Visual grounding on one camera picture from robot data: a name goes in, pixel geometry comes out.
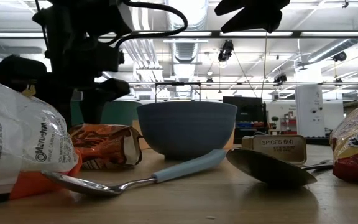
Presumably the small green spice tin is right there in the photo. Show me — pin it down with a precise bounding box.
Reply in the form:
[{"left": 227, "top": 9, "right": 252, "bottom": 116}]
[{"left": 241, "top": 134, "right": 308, "bottom": 165}]

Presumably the black overhead crossbar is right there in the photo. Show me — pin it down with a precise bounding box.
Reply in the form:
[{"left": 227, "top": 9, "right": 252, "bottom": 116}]
[{"left": 0, "top": 29, "right": 358, "bottom": 39}]

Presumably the long horizontal ceiling rail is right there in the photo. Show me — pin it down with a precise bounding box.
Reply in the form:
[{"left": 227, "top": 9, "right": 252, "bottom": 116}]
[{"left": 129, "top": 81, "right": 358, "bottom": 86}]

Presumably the light blue handled spoon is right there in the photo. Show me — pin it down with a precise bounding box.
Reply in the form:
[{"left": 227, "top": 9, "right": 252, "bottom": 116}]
[{"left": 40, "top": 149, "right": 228, "bottom": 197}]

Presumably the long black arm cable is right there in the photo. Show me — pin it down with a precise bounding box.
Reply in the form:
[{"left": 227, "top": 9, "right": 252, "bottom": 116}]
[{"left": 34, "top": 0, "right": 48, "bottom": 47}]

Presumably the blue bowl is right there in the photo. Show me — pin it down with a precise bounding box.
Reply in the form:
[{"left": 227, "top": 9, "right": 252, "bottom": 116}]
[{"left": 136, "top": 101, "right": 239, "bottom": 161}]

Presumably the black monitor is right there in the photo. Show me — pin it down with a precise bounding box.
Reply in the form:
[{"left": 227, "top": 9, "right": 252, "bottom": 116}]
[{"left": 222, "top": 95, "right": 269, "bottom": 144}]

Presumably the brown orange snack packet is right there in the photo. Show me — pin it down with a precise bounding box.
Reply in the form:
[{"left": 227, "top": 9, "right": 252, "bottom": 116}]
[{"left": 68, "top": 123, "right": 144, "bottom": 171}]

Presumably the red yellow ramen packet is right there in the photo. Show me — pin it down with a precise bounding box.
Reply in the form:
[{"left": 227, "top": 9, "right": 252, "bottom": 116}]
[{"left": 329, "top": 100, "right": 358, "bottom": 184}]

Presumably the white column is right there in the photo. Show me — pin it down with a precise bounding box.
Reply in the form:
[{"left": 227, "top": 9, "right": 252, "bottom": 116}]
[{"left": 295, "top": 85, "right": 326, "bottom": 138}]

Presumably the green plastic storage bin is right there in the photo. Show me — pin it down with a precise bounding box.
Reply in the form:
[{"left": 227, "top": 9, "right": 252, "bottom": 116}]
[{"left": 70, "top": 100, "right": 143, "bottom": 128}]

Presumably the silver ceiling air duct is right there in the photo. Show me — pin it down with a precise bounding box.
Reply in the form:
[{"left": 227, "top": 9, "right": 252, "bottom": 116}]
[{"left": 165, "top": 0, "right": 210, "bottom": 101}]

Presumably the black aluminium table frame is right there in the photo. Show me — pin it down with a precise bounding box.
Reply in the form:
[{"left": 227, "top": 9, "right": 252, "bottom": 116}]
[{"left": 305, "top": 136, "right": 333, "bottom": 146}]

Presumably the red storage shelf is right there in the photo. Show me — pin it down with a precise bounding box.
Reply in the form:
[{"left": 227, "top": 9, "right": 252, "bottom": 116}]
[{"left": 280, "top": 111, "right": 298, "bottom": 135}]

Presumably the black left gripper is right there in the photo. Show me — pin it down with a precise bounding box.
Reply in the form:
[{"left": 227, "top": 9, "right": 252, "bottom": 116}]
[{"left": 0, "top": 37, "right": 131, "bottom": 128}]

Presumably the dark metal spoon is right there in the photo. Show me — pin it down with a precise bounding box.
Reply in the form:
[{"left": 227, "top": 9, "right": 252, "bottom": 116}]
[{"left": 226, "top": 148, "right": 334, "bottom": 188}]

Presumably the black ceiling spotlight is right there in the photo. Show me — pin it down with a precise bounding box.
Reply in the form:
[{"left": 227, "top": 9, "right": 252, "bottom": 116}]
[
  {"left": 273, "top": 72, "right": 288, "bottom": 85},
  {"left": 332, "top": 50, "right": 348, "bottom": 63},
  {"left": 217, "top": 39, "right": 235, "bottom": 63}
]

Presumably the white orange ramen packet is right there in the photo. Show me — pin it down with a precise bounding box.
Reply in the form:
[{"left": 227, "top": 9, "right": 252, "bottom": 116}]
[{"left": 0, "top": 76, "right": 83, "bottom": 203}]

